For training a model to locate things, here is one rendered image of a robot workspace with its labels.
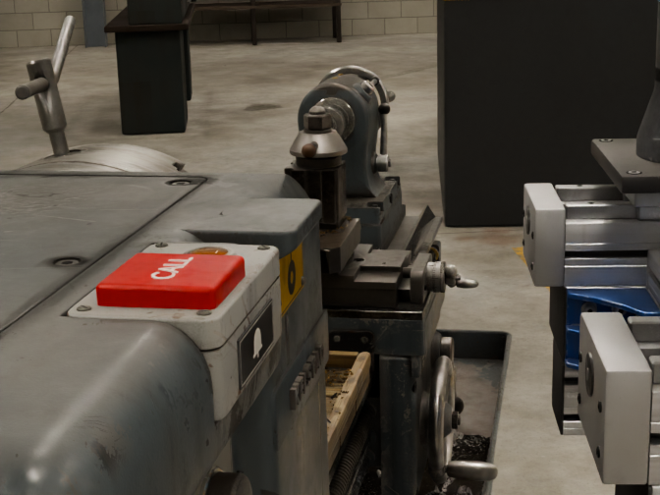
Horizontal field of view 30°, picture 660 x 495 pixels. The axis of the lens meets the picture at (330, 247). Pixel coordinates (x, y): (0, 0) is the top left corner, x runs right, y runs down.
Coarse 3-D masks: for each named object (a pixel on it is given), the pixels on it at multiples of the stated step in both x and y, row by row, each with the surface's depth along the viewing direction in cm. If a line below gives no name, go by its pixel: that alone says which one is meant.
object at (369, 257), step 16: (368, 256) 173; (384, 256) 173; (400, 256) 173; (352, 272) 166; (368, 272) 168; (384, 272) 168; (400, 272) 168; (416, 272) 166; (336, 288) 166; (352, 288) 165; (368, 288) 164; (384, 288) 164; (400, 288) 166; (416, 288) 166; (336, 304) 166; (352, 304) 166; (368, 304) 165; (384, 304) 165
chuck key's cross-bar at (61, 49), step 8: (72, 16) 130; (64, 24) 128; (72, 24) 128; (64, 32) 125; (72, 32) 127; (64, 40) 122; (56, 48) 120; (64, 48) 121; (56, 56) 118; (64, 56) 119; (56, 64) 116; (56, 72) 114; (40, 80) 106; (56, 80) 112; (16, 88) 99; (24, 88) 99; (32, 88) 101; (40, 88) 104; (24, 96) 99
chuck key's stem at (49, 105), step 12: (36, 60) 108; (48, 60) 108; (36, 72) 108; (48, 72) 108; (36, 96) 108; (48, 96) 108; (48, 108) 108; (60, 108) 109; (48, 120) 109; (60, 120) 109; (48, 132) 109; (60, 132) 109; (60, 144) 110
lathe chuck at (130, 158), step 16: (96, 144) 113; (112, 144) 113; (128, 144) 113; (48, 160) 107; (64, 160) 106; (80, 160) 106; (96, 160) 106; (112, 160) 107; (128, 160) 108; (144, 160) 109; (160, 160) 111; (176, 160) 112
